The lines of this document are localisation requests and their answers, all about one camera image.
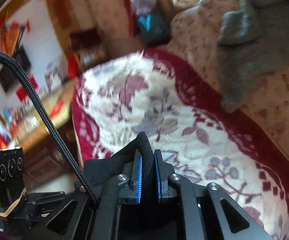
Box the teal hanging bag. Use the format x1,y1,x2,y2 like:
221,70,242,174
137,11,171,47

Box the red white floral blanket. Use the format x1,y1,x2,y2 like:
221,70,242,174
72,49,289,239

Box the black knit pants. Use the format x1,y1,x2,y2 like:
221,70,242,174
84,132,156,203

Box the clear plastic bag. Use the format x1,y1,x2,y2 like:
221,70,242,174
130,0,157,16

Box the wooden bedside table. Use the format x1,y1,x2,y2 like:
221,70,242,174
8,78,78,152

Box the thick black braided cable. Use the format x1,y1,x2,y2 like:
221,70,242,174
0,49,99,205

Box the black camera box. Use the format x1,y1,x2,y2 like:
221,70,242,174
0,147,25,211

